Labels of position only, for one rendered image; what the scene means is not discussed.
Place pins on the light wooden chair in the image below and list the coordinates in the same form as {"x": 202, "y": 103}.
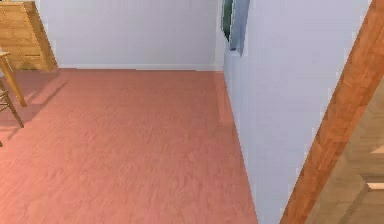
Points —
{"x": 8, "y": 106}

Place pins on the light wooden chest of drawers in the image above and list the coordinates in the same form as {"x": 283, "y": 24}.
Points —
{"x": 25, "y": 36}

